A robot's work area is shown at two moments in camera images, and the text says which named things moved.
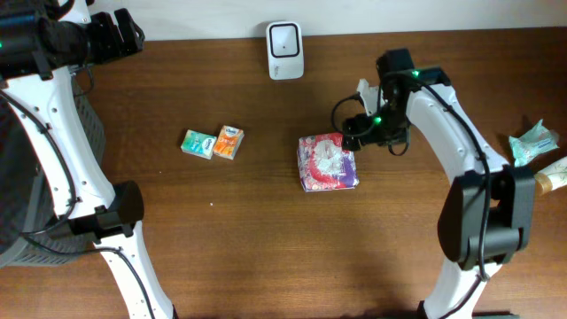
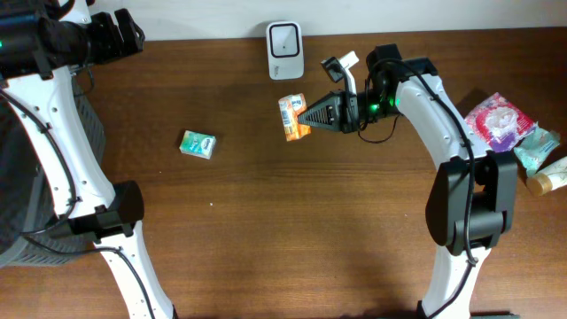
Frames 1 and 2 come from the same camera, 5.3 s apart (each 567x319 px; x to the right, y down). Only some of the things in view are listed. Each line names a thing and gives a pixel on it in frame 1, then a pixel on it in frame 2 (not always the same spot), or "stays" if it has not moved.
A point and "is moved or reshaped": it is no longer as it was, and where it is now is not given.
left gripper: [114, 46] stays
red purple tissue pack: [324, 164] -> [500, 121]
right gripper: [357, 120] -> [342, 112]
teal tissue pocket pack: [198, 143] stays
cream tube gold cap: [551, 177] stays
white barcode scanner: [284, 50] stays
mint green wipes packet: [536, 140] is moved or reshaped
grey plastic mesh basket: [27, 205] stays
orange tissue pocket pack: [229, 142] -> [290, 107]
